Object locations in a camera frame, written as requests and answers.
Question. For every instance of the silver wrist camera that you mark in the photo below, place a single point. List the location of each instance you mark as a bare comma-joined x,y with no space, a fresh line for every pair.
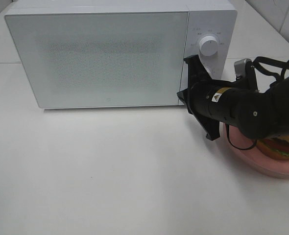
242,68

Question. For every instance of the white microwave door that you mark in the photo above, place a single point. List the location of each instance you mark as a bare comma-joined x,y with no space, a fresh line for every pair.
101,60

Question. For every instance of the upper white power knob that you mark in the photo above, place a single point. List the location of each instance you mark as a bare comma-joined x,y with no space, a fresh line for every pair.
208,45

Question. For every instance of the toy hamburger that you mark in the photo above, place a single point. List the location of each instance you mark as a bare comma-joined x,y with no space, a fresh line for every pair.
275,148

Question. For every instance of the white microwave oven body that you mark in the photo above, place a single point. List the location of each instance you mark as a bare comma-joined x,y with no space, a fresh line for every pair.
205,17

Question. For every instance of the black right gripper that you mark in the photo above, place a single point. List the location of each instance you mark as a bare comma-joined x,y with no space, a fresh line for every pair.
197,98

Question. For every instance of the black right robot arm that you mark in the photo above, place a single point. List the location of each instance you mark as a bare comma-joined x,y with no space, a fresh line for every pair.
256,115

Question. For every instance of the lower white timer knob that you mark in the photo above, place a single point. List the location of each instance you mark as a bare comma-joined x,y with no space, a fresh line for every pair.
209,71

